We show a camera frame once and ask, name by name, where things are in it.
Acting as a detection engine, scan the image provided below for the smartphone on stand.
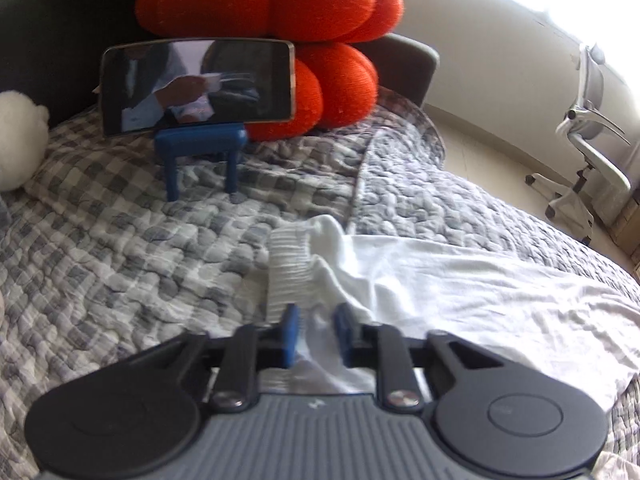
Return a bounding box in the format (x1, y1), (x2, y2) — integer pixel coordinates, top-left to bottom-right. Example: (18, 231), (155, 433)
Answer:
(99, 38), (295, 136)

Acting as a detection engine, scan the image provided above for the white plush toy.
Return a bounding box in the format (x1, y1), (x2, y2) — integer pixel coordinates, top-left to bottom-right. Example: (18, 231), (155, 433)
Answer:
(0, 90), (50, 192)

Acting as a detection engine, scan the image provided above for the blue phone stand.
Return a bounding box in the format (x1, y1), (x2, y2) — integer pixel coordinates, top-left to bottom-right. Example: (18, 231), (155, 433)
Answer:
(154, 122), (248, 202)

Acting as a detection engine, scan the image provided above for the orange flower cushion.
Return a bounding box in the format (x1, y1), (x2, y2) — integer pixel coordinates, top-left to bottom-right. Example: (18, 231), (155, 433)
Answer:
(134, 0), (404, 141)

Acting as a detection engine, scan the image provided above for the grey office chair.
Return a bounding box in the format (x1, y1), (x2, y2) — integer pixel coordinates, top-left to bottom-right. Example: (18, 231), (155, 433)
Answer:
(524, 44), (631, 246)

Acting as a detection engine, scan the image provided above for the white garment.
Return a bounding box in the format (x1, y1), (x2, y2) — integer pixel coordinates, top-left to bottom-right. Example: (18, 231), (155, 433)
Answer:
(262, 216), (639, 408)

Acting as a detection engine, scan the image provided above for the grey checked quilt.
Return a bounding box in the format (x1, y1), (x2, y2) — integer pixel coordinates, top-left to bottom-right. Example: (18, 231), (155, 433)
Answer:
(1, 90), (639, 479)

